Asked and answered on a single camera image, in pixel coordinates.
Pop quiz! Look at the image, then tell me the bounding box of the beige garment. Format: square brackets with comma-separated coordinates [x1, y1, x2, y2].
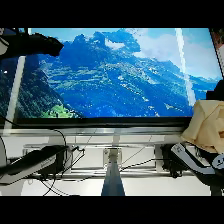
[180, 99, 224, 155]

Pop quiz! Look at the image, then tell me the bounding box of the silver frame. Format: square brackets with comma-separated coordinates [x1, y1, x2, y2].
[0, 125, 214, 197]

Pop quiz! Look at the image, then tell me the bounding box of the black cable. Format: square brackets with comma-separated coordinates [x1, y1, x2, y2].
[0, 114, 68, 148]
[33, 143, 105, 197]

